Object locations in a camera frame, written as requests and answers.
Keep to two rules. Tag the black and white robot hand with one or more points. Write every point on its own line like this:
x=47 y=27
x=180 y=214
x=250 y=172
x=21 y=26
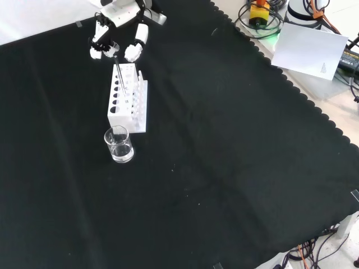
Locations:
x=120 y=15

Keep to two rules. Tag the white test tube rack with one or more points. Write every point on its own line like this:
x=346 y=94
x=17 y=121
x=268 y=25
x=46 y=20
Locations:
x=120 y=119

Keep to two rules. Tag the clear cloth clip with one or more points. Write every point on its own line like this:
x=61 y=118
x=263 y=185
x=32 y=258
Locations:
x=217 y=266
x=355 y=195
x=79 y=24

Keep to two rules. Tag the yellow stop button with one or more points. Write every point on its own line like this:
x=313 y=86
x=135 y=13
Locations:
x=259 y=14

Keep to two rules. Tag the clear glass beaker with water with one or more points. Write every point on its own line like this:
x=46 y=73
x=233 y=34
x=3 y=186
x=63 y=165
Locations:
x=120 y=154

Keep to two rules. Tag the black bench cloth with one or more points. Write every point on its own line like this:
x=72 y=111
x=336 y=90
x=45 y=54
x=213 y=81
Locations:
x=196 y=140

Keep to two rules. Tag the pale board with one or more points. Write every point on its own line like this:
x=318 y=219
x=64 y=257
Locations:
x=308 y=50

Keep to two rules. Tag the black power adapter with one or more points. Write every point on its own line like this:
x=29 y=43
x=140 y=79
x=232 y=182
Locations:
x=350 y=60

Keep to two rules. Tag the aluminium bench leg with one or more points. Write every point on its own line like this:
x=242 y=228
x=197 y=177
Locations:
x=346 y=227

